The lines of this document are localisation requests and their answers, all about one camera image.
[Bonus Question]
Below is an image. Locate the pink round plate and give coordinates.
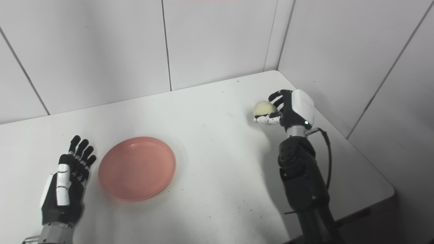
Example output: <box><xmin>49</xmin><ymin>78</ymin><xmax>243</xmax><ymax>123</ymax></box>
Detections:
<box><xmin>98</xmin><ymin>137</ymin><xmax>176</xmax><ymax>202</ymax></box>

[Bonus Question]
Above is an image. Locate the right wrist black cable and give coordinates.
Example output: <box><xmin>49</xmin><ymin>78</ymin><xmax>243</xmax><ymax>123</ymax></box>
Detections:
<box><xmin>305</xmin><ymin>127</ymin><xmax>333</xmax><ymax>190</ymax></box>

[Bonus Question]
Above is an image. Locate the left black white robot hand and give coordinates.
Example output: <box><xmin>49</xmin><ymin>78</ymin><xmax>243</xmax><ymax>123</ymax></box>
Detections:
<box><xmin>40</xmin><ymin>135</ymin><xmax>97</xmax><ymax>227</ymax></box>

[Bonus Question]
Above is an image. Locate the pale yellow steamed bun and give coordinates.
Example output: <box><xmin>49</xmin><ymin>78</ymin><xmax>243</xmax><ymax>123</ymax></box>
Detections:
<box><xmin>253</xmin><ymin>101</ymin><xmax>279</xmax><ymax>117</ymax></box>

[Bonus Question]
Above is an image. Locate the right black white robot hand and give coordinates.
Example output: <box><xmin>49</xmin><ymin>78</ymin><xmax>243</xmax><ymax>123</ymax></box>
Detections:
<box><xmin>254</xmin><ymin>89</ymin><xmax>315</xmax><ymax>132</ymax></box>

